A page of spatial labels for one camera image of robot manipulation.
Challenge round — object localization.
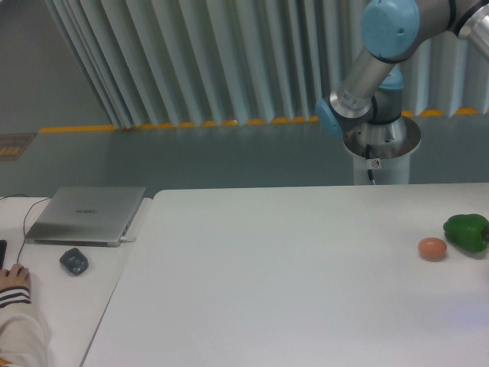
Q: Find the person's hand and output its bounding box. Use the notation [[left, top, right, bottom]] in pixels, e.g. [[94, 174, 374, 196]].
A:
[[1, 264, 31, 297]]

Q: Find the green bell pepper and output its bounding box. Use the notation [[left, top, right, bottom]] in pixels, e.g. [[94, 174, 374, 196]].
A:
[[443, 213, 488, 253]]

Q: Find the cream striped sleeve forearm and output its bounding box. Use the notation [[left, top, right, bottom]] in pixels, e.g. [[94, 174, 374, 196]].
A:
[[1, 286, 48, 366]]

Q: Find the folding white partition screen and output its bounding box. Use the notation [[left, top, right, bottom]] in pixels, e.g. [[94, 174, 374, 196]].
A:
[[44, 0, 489, 131]]

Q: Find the silver closed laptop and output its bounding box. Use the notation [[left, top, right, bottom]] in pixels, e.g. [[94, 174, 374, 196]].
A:
[[25, 187, 146, 247]]

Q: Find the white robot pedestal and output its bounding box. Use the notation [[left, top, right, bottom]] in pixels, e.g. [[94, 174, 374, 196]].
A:
[[343, 116, 421, 185]]

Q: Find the black mouse cable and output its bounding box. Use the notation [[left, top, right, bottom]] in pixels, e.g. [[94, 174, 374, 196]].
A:
[[0, 194, 51, 265]]

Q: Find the black phone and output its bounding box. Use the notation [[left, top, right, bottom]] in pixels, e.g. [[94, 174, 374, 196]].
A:
[[0, 239, 8, 269]]

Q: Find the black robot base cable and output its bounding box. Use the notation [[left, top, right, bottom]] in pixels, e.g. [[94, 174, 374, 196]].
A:
[[364, 143, 377, 186]]

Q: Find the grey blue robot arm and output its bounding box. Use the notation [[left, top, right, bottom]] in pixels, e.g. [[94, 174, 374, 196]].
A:
[[316, 1, 488, 136]]

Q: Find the brown egg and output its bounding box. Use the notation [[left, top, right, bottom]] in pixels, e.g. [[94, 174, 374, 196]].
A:
[[418, 237, 447, 261]]

